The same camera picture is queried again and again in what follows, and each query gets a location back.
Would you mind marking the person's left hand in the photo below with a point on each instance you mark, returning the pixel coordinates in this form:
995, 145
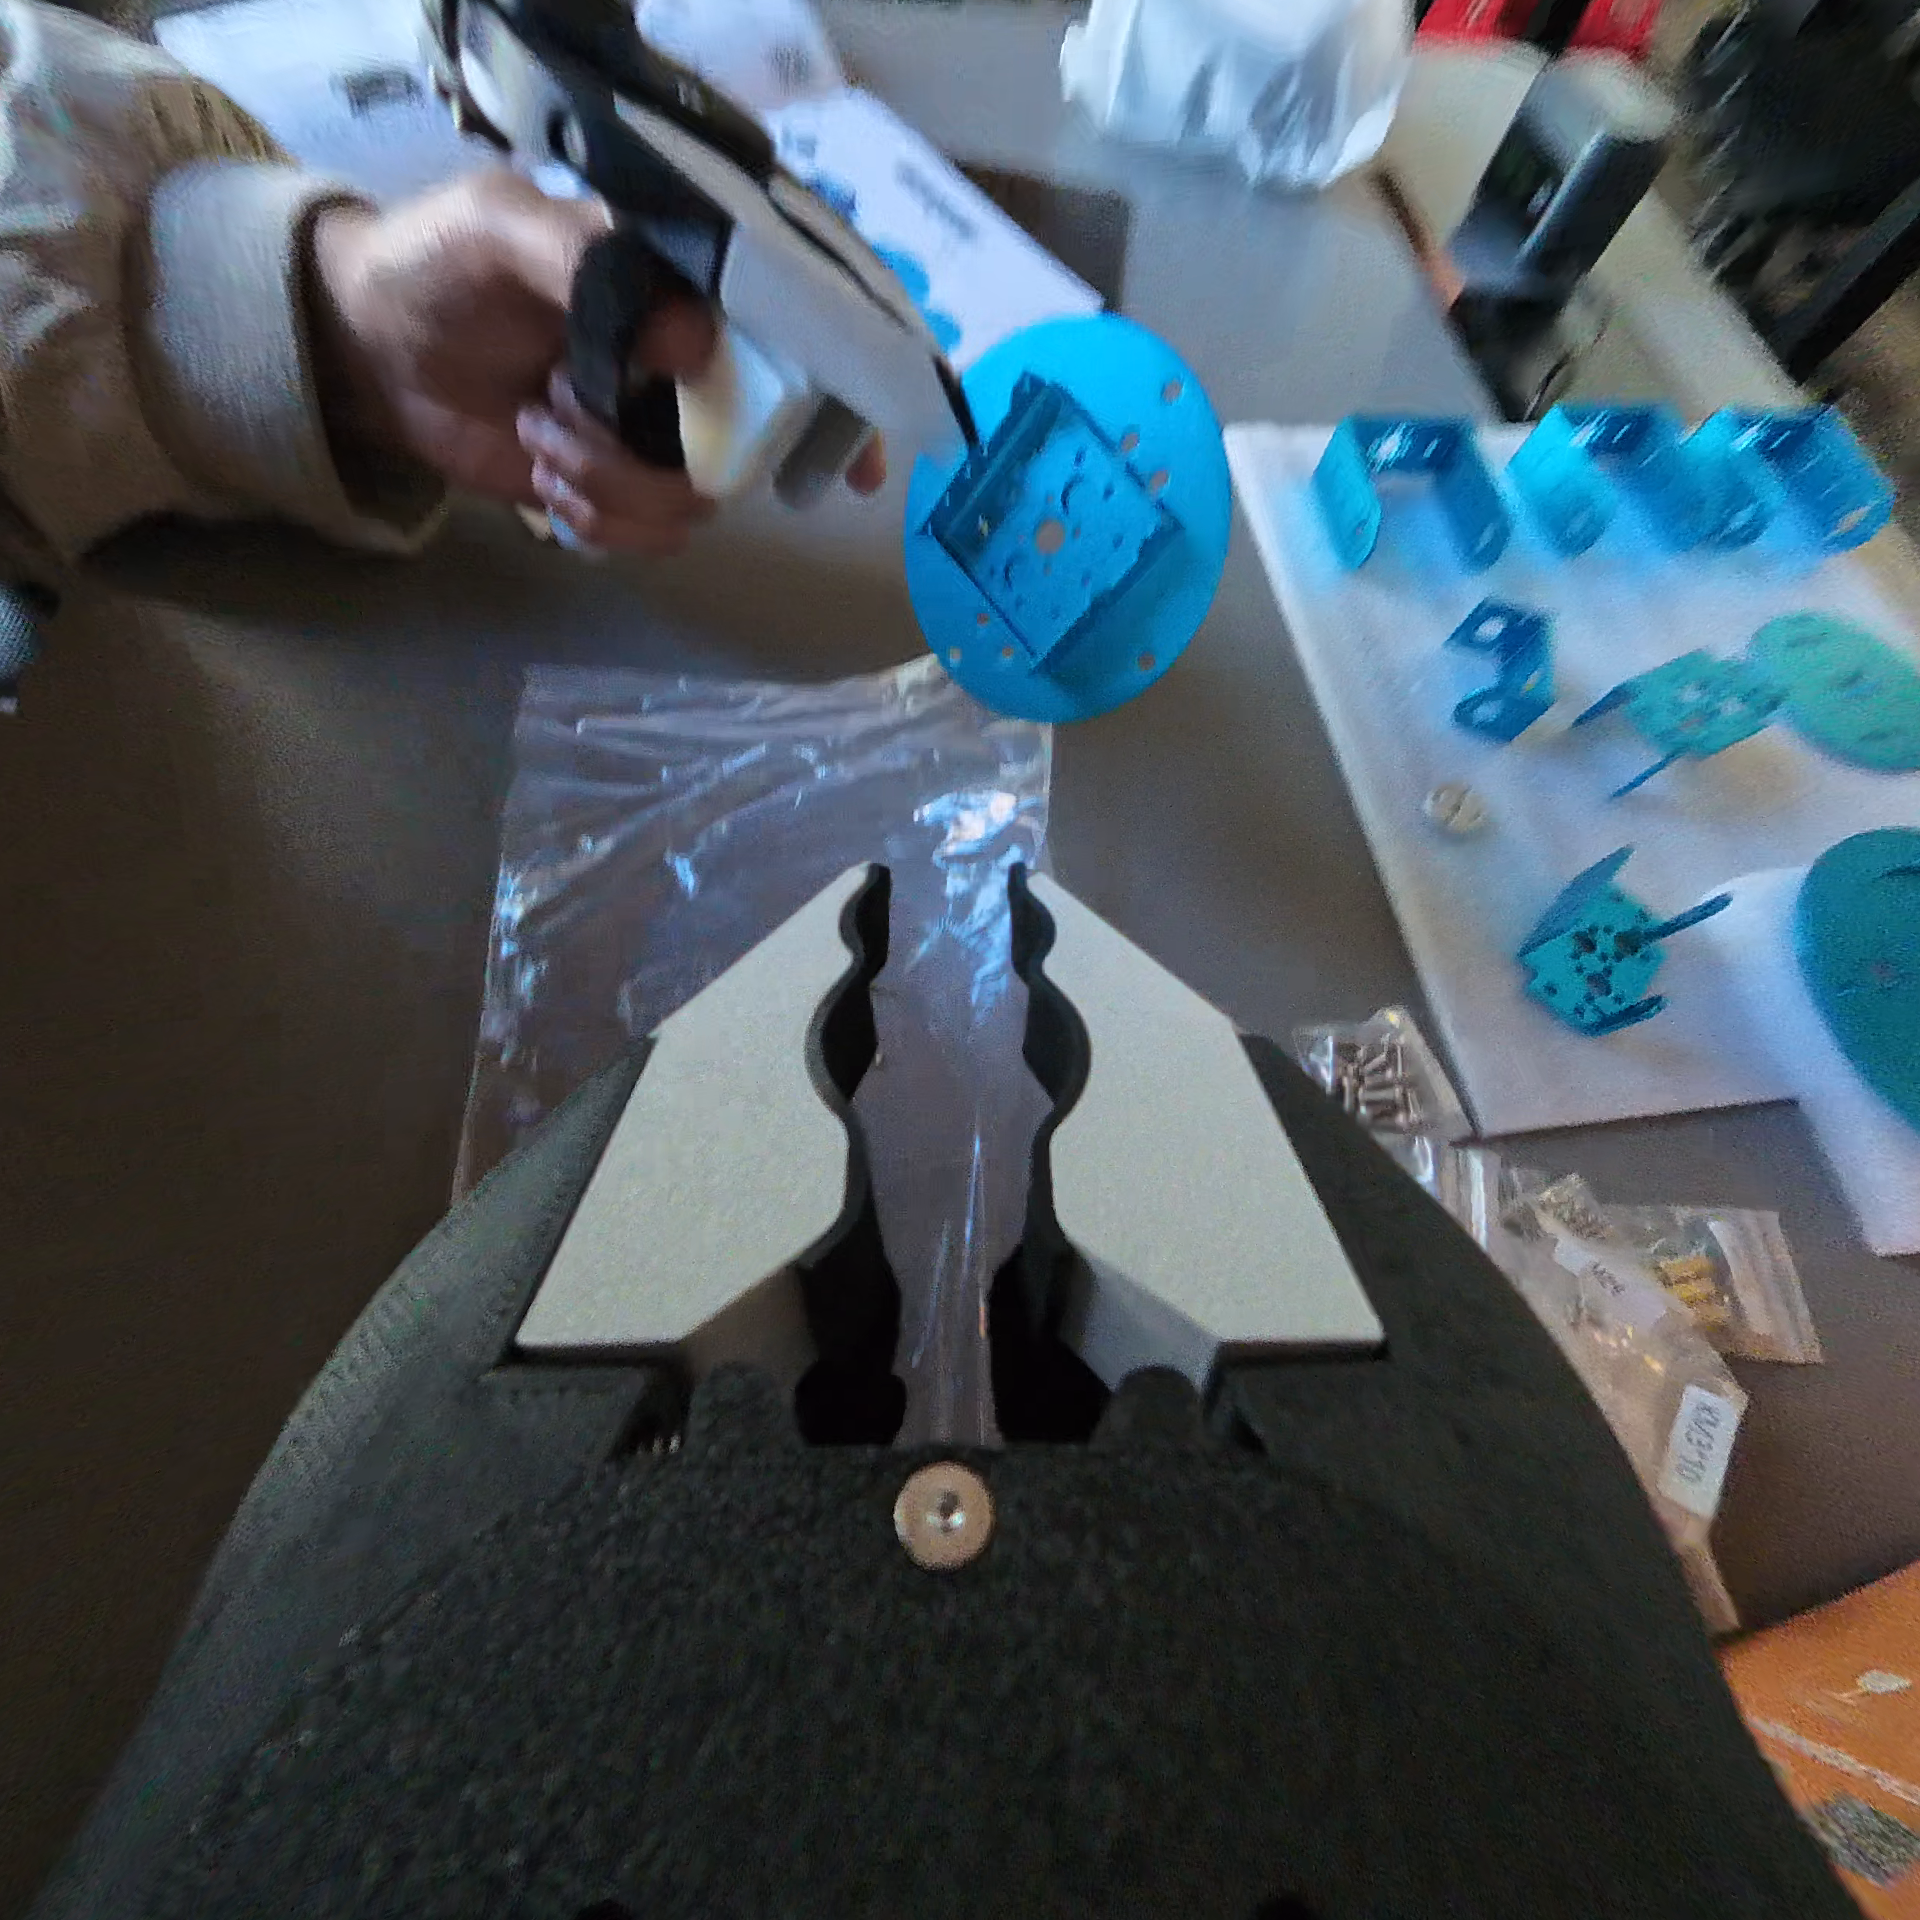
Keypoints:
450, 316

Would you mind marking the blue multi-hole box bracket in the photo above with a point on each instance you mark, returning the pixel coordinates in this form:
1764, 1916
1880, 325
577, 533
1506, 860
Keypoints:
1588, 961

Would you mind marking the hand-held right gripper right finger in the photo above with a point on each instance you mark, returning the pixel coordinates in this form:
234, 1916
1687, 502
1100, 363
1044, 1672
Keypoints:
1201, 1185

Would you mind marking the pile of screw bags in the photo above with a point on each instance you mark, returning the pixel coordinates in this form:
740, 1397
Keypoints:
1622, 1289

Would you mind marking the teal round perforated plate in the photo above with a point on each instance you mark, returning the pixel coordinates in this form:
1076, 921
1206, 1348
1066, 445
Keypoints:
1846, 690

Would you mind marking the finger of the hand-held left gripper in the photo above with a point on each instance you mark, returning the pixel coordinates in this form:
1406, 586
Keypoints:
840, 330

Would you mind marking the small silver round disc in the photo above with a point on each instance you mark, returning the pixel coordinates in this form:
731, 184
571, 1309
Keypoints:
1455, 806

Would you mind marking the white crumpled wrap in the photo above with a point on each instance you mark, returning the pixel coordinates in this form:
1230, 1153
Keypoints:
1230, 90

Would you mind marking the grey desk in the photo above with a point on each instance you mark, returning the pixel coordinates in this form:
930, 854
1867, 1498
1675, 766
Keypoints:
225, 901

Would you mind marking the wide teal flat bracket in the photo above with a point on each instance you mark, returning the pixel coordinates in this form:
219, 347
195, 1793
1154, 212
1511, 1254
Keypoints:
1695, 714

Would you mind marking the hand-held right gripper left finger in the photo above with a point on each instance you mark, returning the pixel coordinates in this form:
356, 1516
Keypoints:
690, 1185

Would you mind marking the small blue angled bracket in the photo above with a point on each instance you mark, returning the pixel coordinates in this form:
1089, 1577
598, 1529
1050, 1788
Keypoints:
1506, 667

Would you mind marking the clear plastic bag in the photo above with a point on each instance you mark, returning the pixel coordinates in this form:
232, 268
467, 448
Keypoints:
721, 810

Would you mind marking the white instruction booklet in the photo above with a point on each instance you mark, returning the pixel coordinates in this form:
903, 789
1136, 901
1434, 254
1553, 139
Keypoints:
960, 224

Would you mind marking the white foam tray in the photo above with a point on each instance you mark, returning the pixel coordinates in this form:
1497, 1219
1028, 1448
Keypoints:
1382, 780

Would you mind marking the orange and white cardboard box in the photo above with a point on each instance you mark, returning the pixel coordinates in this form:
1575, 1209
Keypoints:
1828, 1723

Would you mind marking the grey timer with green display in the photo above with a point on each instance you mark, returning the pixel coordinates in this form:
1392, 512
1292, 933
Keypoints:
1560, 149

